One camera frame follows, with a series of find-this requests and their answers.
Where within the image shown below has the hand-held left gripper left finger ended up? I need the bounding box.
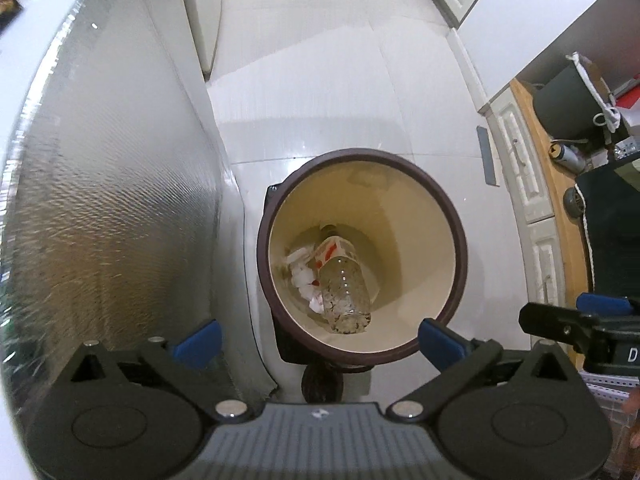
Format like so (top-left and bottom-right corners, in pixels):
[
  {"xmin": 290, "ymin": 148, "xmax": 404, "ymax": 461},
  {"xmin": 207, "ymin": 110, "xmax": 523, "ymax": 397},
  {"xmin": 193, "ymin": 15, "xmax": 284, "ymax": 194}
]
[{"xmin": 60, "ymin": 319, "xmax": 253, "ymax": 423}]

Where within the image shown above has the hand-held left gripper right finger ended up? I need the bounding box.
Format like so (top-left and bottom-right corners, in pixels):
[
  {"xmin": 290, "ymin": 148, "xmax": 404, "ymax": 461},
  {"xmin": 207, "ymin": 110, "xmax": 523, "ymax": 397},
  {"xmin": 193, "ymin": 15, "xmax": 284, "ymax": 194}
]
[{"xmin": 387, "ymin": 319, "xmax": 581, "ymax": 423}]

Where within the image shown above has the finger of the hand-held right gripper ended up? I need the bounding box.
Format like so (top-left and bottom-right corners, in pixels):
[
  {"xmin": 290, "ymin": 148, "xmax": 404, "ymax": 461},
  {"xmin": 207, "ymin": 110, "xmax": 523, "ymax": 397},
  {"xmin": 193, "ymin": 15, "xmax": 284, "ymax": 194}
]
[
  {"xmin": 576, "ymin": 293, "xmax": 635, "ymax": 315},
  {"xmin": 518, "ymin": 302, "xmax": 608, "ymax": 356}
]

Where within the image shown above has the brown-rimmed beige waste bin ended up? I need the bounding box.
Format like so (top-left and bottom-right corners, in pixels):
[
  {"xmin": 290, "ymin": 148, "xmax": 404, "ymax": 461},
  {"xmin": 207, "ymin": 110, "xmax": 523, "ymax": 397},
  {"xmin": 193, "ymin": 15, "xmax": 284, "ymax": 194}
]
[{"xmin": 256, "ymin": 148, "xmax": 470, "ymax": 373}]

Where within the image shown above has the person's right hand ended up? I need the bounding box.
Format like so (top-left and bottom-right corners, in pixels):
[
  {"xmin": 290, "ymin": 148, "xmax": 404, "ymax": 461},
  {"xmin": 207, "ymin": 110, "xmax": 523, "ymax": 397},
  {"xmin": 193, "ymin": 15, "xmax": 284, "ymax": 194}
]
[{"xmin": 626, "ymin": 389, "xmax": 640, "ymax": 450}]

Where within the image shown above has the white plastic basket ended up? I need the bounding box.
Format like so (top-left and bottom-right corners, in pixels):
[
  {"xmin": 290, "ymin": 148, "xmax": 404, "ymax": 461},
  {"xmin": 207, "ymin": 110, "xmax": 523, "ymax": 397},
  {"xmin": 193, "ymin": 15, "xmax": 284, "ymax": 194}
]
[{"xmin": 582, "ymin": 374, "xmax": 640, "ymax": 480}]

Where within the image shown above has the dark bear print cloth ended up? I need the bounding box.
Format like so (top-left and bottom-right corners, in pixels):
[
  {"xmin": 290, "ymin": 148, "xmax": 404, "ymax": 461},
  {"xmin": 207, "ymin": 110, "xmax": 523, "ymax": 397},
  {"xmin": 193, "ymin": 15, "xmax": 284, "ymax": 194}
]
[{"xmin": 574, "ymin": 157, "xmax": 640, "ymax": 311}]

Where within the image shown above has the small black wheel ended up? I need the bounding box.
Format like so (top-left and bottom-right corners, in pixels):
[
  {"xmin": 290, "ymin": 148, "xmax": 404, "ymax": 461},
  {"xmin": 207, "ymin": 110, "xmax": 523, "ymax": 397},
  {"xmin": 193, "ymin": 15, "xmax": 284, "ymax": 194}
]
[{"xmin": 564, "ymin": 187, "xmax": 587, "ymax": 219}]

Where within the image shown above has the clear plastic bottle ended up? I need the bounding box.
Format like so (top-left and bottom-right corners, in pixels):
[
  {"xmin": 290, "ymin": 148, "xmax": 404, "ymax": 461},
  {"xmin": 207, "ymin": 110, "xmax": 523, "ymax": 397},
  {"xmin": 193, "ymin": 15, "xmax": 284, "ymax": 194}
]
[{"xmin": 312, "ymin": 252, "xmax": 374, "ymax": 335}]

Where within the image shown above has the red and white wrapper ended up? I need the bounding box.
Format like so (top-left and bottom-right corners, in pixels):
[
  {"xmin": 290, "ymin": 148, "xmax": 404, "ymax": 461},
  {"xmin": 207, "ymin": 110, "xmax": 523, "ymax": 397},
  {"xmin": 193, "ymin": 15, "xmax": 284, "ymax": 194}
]
[{"xmin": 314, "ymin": 237, "xmax": 355, "ymax": 267}]

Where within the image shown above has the low white wood-topped cabinet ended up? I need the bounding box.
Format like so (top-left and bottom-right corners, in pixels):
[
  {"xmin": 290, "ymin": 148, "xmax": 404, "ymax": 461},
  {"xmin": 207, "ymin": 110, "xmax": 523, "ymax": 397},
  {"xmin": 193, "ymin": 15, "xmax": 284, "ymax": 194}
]
[{"xmin": 477, "ymin": 79, "xmax": 593, "ymax": 311}]

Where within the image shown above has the silver-sided white table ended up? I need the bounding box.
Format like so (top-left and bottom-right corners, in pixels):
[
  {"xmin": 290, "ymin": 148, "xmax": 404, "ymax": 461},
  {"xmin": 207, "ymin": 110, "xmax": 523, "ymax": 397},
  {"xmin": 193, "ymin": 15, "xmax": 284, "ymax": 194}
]
[{"xmin": 0, "ymin": 0, "xmax": 281, "ymax": 480}]

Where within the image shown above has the grey floor strip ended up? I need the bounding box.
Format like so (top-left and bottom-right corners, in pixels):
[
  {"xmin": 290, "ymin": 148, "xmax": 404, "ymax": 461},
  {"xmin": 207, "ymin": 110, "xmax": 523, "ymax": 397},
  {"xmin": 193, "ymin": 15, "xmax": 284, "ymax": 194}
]
[{"xmin": 476, "ymin": 126, "xmax": 499, "ymax": 187}]

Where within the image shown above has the red and white bag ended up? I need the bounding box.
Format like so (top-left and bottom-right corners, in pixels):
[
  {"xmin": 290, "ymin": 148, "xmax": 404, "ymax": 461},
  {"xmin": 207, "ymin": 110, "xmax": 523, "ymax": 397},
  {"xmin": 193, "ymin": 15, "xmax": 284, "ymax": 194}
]
[{"xmin": 614, "ymin": 86, "xmax": 640, "ymax": 127}]

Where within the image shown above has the grey bucket with white liner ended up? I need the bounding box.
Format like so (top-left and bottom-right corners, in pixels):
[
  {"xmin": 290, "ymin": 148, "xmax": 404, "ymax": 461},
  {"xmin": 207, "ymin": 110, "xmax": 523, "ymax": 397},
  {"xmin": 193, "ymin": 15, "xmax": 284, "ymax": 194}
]
[{"xmin": 531, "ymin": 52, "xmax": 623, "ymax": 142}]

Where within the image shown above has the white refrigerator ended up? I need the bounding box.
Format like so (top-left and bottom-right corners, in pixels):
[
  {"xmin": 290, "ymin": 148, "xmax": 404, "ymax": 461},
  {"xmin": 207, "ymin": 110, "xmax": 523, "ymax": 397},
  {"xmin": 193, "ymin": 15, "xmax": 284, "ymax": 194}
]
[{"xmin": 177, "ymin": 0, "xmax": 240, "ymax": 81}]

